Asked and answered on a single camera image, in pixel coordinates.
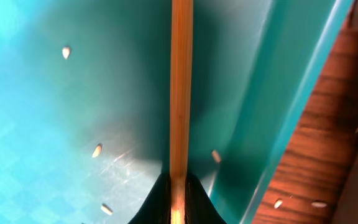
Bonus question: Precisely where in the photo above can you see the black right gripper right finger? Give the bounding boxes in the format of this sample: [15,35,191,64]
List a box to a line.
[185,173,226,224]

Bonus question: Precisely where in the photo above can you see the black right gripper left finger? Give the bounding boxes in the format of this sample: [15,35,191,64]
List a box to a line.
[129,173,171,224]

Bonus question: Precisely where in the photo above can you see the wooden chopstick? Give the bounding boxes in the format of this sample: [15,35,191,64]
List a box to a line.
[169,0,193,224]

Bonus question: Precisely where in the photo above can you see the teal plastic tray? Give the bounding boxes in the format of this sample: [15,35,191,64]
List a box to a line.
[0,0,351,223]

